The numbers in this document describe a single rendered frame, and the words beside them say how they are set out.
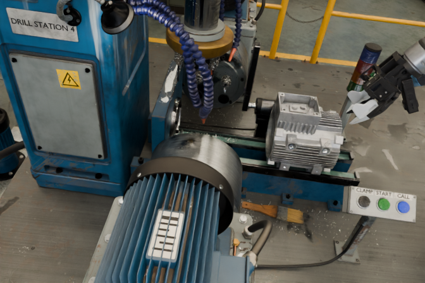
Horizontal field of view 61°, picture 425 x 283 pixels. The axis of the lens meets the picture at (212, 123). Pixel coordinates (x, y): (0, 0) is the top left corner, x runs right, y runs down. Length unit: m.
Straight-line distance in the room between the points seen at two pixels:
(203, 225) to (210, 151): 0.37
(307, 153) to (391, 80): 0.31
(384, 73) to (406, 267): 0.60
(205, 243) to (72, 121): 0.63
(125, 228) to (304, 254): 0.76
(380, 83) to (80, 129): 0.79
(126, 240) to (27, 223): 0.76
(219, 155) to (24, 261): 0.62
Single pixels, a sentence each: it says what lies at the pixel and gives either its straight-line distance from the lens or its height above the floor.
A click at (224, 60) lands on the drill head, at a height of 1.13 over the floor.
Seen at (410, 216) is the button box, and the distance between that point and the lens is 1.07.
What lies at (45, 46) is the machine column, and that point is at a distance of 0.93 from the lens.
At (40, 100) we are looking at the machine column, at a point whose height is 1.17.
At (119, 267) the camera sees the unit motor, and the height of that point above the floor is 1.34.
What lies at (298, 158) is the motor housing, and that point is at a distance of 1.14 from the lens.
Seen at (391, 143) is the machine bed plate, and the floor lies 0.80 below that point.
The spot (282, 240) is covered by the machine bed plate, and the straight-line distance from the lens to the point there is 1.19.
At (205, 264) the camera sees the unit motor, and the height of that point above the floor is 1.34.
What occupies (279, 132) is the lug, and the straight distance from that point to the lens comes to 1.08.
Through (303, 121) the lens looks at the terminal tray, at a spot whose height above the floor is 1.12.
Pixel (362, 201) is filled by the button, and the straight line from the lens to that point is 1.01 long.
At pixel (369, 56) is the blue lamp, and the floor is 1.19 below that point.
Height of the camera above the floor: 1.77
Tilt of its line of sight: 40 degrees down
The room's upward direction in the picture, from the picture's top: 7 degrees clockwise
